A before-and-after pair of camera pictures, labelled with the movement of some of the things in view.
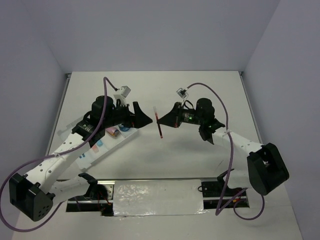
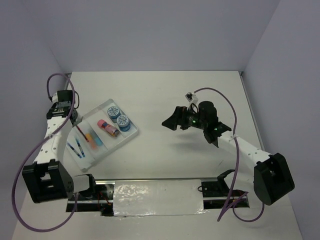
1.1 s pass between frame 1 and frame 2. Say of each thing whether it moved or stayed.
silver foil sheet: stayed
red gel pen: moved
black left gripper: moved
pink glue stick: stayed
